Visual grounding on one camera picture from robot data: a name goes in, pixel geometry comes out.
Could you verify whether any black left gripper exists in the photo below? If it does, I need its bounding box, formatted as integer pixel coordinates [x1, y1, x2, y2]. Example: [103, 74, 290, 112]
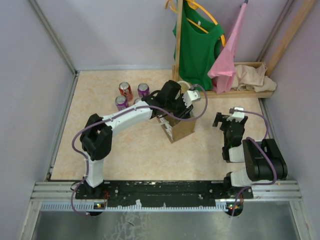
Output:
[165, 92, 194, 120]

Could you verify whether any purple soda can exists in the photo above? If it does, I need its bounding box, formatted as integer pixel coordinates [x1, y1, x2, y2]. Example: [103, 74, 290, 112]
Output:
[137, 83, 150, 98]
[115, 95, 129, 111]

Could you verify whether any red soda can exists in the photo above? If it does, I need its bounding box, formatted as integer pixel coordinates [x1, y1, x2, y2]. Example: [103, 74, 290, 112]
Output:
[133, 97, 142, 105]

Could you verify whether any red cola can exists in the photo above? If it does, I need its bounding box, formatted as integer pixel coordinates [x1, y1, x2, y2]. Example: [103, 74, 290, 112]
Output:
[118, 82, 133, 102]

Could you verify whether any purple soda can front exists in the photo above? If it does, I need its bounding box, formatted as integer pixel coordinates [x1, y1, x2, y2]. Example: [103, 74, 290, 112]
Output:
[115, 95, 129, 111]

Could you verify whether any green glass bottle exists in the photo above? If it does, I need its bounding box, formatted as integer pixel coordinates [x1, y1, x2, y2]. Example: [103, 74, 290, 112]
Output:
[189, 111, 195, 119]

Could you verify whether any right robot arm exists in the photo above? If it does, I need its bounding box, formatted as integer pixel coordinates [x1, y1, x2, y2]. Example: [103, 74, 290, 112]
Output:
[212, 109, 288, 198]

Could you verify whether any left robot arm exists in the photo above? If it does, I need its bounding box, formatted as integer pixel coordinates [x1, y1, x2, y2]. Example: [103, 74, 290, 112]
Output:
[79, 80, 201, 199]

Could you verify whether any brown canvas tote bag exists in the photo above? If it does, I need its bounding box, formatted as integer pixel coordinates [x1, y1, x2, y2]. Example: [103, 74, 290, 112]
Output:
[143, 90, 196, 143]

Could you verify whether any beige crumpled cloth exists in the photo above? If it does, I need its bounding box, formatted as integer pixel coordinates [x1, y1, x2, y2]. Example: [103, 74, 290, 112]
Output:
[231, 63, 277, 92]

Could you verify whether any pink shirt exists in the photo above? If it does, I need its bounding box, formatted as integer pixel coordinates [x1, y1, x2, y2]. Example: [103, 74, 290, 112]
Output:
[207, 0, 248, 94]

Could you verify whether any green tank top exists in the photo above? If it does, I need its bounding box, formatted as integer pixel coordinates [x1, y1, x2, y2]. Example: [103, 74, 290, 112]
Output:
[179, 1, 225, 91]

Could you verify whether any yellow clothes hanger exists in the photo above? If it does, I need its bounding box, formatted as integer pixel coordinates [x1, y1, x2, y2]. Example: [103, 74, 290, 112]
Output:
[164, 0, 227, 47]

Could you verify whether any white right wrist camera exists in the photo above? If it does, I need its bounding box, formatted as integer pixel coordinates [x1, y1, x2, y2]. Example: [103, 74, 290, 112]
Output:
[227, 107, 245, 123]

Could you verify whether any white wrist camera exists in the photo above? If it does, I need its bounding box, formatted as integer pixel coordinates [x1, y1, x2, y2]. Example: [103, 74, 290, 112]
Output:
[227, 107, 245, 123]
[182, 90, 201, 108]

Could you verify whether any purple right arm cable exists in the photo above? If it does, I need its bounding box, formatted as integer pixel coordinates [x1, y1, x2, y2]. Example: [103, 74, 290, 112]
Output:
[231, 107, 278, 218]

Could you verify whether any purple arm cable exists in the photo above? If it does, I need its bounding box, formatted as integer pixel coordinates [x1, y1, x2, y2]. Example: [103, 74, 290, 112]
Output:
[231, 107, 278, 218]
[70, 83, 209, 216]

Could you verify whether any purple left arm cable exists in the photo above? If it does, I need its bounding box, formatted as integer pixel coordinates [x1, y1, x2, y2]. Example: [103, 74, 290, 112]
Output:
[70, 83, 209, 216]

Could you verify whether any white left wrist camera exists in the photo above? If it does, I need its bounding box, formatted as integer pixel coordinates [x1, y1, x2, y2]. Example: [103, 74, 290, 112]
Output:
[182, 90, 201, 108]

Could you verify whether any wooden clothes rack frame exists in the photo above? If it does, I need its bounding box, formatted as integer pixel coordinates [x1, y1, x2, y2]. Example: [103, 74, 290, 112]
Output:
[170, 0, 317, 99]

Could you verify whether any aluminium rail frame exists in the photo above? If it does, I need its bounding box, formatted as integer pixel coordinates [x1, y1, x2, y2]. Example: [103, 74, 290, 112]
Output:
[31, 180, 303, 202]

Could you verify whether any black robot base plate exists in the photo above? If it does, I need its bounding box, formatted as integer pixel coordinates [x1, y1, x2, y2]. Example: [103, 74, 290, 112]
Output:
[75, 180, 242, 208]

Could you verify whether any white cable duct strip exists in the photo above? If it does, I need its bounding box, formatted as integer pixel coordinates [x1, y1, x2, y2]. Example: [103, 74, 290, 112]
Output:
[40, 200, 229, 213]

